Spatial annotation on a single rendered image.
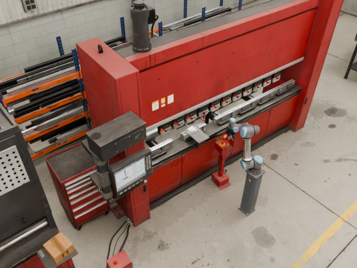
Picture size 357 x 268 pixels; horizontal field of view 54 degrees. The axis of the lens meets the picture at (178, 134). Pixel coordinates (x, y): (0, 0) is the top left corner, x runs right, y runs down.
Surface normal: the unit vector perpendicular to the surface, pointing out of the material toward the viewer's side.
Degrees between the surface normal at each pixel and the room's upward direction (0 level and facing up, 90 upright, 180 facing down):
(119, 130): 0
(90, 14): 90
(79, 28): 90
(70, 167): 0
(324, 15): 90
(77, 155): 0
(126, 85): 90
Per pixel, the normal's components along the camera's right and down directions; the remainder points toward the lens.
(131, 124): 0.01, -0.75
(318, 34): -0.80, 0.39
